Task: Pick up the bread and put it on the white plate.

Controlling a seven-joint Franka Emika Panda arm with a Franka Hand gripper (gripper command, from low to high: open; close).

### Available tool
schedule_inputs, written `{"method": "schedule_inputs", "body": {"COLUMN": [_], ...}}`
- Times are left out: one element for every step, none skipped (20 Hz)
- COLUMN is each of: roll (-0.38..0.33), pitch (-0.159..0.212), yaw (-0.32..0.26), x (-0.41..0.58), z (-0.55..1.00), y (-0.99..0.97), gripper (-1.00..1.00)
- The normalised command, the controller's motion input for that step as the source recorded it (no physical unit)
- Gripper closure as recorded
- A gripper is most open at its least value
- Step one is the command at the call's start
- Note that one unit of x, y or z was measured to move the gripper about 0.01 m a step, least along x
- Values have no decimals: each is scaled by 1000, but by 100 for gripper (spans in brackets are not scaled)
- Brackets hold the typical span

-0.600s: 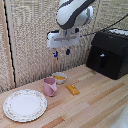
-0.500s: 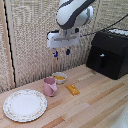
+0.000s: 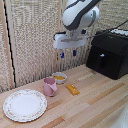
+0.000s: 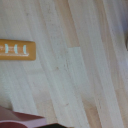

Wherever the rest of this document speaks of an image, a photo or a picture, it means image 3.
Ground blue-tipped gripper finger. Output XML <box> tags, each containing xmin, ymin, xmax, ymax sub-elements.
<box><xmin>60</xmin><ymin>49</ymin><xmax>66</xmax><ymax>60</ymax></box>
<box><xmin>72</xmin><ymin>47</ymin><xmax>78</xmax><ymax>57</ymax></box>

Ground white plate with patterned rim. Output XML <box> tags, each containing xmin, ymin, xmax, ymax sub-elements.
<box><xmin>2</xmin><ymin>89</ymin><xmax>49</xmax><ymax>123</ymax></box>

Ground black box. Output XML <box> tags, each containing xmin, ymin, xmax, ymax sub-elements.
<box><xmin>85</xmin><ymin>31</ymin><xmax>128</xmax><ymax>81</ymax></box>

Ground black cable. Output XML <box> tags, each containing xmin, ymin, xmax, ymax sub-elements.
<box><xmin>87</xmin><ymin>19</ymin><xmax>128</xmax><ymax>40</ymax></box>

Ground pink mug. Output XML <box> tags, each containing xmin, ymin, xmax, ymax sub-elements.
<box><xmin>43</xmin><ymin>77</ymin><xmax>58</xmax><ymax>98</ymax></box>

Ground small white bowl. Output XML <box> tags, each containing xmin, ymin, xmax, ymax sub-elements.
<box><xmin>51</xmin><ymin>71</ymin><xmax>68</xmax><ymax>85</ymax></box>

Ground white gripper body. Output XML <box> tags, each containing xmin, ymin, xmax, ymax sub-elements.
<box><xmin>53</xmin><ymin>31</ymin><xmax>89</xmax><ymax>51</ymax></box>

